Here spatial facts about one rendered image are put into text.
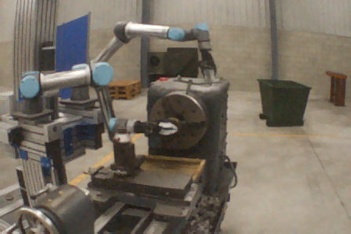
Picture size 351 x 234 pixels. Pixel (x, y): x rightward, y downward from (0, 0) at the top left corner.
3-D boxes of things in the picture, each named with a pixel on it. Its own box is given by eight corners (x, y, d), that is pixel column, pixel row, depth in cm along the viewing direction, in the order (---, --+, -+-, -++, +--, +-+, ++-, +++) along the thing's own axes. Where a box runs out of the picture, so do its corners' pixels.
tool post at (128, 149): (121, 159, 136) (119, 137, 134) (136, 161, 134) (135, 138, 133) (113, 163, 129) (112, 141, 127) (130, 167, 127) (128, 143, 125)
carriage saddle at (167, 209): (106, 180, 147) (104, 170, 146) (200, 194, 135) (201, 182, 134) (77, 203, 119) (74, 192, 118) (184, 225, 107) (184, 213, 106)
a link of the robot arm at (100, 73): (23, 97, 152) (110, 81, 173) (20, 101, 138) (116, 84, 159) (19, 76, 149) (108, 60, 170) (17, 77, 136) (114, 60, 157)
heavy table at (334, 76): (324, 98, 997) (325, 70, 980) (334, 99, 987) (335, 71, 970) (335, 106, 843) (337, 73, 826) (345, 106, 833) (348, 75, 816)
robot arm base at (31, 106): (17, 113, 157) (16, 95, 155) (33, 108, 171) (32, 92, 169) (31, 115, 151) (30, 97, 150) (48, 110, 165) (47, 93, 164)
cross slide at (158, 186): (103, 171, 144) (103, 162, 144) (193, 183, 134) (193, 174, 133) (87, 182, 129) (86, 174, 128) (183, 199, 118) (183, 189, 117)
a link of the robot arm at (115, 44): (75, 73, 212) (124, 16, 191) (88, 72, 226) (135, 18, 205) (84, 86, 211) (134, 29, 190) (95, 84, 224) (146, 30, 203)
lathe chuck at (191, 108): (149, 135, 196) (161, 84, 189) (198, 152, 189) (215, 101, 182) (143, 138, 187) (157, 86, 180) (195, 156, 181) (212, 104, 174)
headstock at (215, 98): (169, 126, 262) (169, 77, 255) (229, 130, 250) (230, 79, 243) (143, 147, 205) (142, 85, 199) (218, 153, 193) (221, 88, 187)
